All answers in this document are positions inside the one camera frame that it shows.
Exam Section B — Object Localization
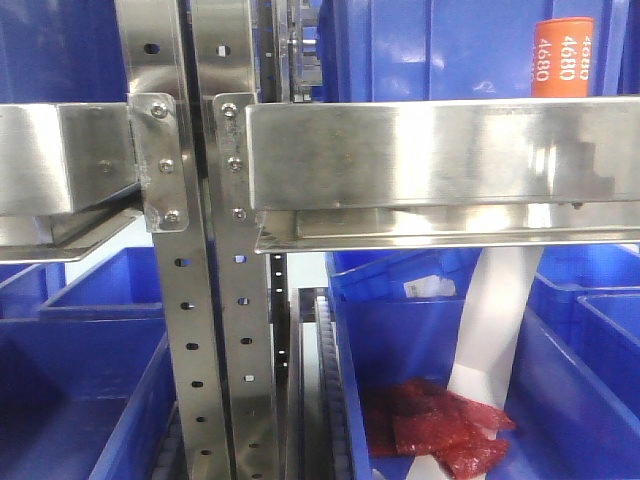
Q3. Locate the orange cylindrical capacitor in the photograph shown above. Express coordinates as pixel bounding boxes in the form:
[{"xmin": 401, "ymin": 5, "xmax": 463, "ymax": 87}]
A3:
[{"xmin": 531, "ymin": 17, "xmax": 594, "ymax": 98}]

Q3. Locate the steel shelf upright right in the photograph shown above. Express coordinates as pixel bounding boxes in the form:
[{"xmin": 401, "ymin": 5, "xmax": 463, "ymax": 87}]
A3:
[{"xmin": 191, "ymin": 1, "xmax": 279, "ymax": 479}]

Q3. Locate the steel shelf upright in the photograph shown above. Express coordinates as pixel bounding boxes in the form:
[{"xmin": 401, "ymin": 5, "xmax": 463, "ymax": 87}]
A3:
[
  {"xmin": 116, "ymin": 1, "xmax": 231, "ymax": 479},
  {"xmin": 191, "ymin": 1, "xmax": 279, "ymax": 479}
]

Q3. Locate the steel shelf beam left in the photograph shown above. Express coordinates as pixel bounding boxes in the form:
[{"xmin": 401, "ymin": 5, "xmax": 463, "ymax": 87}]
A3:
[{"xmin": 1, "ymin": 103, "xmax": 142, "ymax": 264}]

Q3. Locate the steel shelf upright left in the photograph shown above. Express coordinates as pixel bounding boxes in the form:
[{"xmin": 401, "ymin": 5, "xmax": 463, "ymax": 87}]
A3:
[{"xmin": 116, "ymin": 1, "xmax": 231, "ymax": 479}]

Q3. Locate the blue bin lower middle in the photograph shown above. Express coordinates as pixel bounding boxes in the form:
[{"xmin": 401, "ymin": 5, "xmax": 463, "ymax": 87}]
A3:
[{"xmin": 324, "ymin": 247, "xmax": 640, "ymax": 480}]

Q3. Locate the blue bin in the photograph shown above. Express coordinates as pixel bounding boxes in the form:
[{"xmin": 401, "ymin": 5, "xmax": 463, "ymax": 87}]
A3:
[
  {"xmin": 324, "ymin": 247, "xmax": 640, "ymax": 480},
  {"xmin": 1, "ymin": 1, "xmax": 127, "ymax": 103},
  {"xmin": 316, "ymin": 1, "xmax": 639, "ymax": 102},
  {"xmin": 1, "ymin": 247, "xmax": 175, "ymax": 479},
  {"xmin": 526, "ymin": 243, "xmax": 640, "ymax": 401}
]

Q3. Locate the white paper strip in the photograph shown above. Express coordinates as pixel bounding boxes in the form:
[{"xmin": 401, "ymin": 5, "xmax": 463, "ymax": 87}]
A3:
[{"xmin": 405, "ymin": 246, "xmax": 544, "ymax": 480}]

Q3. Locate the blue bin upper right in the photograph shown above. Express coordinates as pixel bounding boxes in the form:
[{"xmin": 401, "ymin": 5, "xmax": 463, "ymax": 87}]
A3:
[{"xmin": 316, "ymin": 1, "xmax": 639, "ymax": 102}]

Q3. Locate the red plastic bag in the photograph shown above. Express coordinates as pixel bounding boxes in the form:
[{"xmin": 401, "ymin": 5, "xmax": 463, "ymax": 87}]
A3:
[{"xmin": 360, "ymin": 377, "xmax": 516, "ymax": 479}]

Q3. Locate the blue bin lower left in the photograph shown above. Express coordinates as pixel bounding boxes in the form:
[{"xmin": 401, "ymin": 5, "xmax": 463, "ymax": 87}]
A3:
[{"xmin": 1, "ymin": 247, "xmax": 175, "ymax": 479}]

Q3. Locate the blue bin lower right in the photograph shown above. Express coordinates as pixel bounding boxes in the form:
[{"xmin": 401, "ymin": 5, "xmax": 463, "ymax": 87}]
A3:
[{"xmin": 526, "ymin": 243, "xmax": 640, "ymax": 401}]

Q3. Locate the blue bin upper left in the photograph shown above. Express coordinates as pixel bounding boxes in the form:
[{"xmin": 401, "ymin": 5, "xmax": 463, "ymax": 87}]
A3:
[{"xmin": 1, "ymin": 1, "xmax": 127, "ymax": 103}]

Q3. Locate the black roller rail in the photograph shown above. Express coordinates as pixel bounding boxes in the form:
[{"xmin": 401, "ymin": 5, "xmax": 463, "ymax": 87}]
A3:
[{"xmin": 297, "ymin": 287, "xmax": 353, "ymax": 479}]

